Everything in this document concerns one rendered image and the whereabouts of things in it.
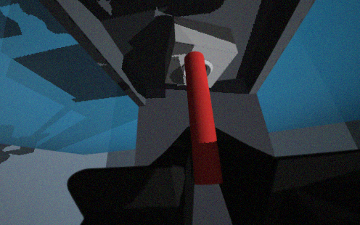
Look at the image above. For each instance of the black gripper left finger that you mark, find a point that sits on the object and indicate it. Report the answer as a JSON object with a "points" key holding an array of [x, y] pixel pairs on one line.
{"points": [[166, 184]]}

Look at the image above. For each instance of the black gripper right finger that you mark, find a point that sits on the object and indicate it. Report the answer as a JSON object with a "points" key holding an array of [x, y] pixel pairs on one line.
{"points": [[254, 183]]}

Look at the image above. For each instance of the red peg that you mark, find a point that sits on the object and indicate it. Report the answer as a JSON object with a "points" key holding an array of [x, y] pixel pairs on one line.
{"points": [[205, 154]]}

